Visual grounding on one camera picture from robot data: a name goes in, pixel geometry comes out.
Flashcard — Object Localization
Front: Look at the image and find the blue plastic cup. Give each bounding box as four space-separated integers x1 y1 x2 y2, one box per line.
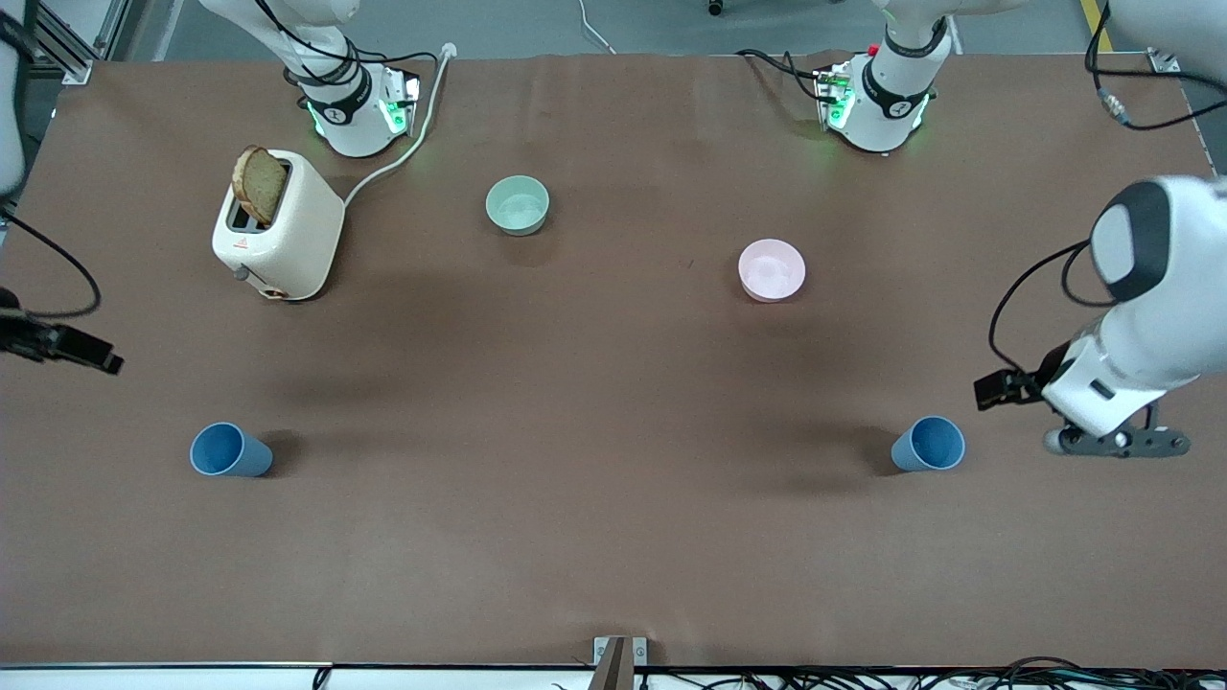
190 423 274 477
891 416 966 472

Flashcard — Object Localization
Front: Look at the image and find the brown bread slice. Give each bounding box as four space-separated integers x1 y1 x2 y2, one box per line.
233 146 289 227

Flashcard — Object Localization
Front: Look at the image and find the cream white toaster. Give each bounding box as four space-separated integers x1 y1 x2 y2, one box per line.
212 149 346 303

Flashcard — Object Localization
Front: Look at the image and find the pale pink bowl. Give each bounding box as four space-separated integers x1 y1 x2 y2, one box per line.
738 240 806 303

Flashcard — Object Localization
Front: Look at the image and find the left base connector box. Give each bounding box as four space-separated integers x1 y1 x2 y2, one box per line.
815 65 856 132

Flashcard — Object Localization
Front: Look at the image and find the base connector box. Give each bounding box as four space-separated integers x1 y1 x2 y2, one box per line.
382 72 423 136
815 65 856 132

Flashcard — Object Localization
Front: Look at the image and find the brown table cover sheet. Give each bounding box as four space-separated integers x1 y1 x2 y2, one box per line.
0 53 1227 670

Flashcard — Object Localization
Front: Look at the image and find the right base connector box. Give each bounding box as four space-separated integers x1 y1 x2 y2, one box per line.
382 72 423 136

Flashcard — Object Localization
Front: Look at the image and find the pale green bowl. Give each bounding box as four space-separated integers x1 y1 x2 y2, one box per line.
485 175 551 237

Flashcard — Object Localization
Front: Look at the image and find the black cable bundle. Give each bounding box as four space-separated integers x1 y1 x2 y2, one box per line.
642 656 1227 690

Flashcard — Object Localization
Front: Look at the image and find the aluminium frame profile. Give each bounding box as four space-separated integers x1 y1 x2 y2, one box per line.
0 0 93 85

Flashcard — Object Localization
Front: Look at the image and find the black left base cable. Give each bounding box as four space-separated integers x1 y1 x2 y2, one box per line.
736 48 827 103

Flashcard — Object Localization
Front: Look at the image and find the black base cable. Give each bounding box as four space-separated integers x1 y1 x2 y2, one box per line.
736 48 827 103
254 0 442 89

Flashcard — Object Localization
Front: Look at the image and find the white toaster power cable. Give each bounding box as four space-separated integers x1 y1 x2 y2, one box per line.
342 43 457 208

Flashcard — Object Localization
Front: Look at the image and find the black right base cable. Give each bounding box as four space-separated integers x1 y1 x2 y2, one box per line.
254 0 442 89

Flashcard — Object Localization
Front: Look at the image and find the metal table edge bracket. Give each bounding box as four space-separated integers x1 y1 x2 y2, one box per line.
593 636 648 690

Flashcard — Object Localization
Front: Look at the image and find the white floor cable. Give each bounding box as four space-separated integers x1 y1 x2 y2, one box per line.
578 0 616 55

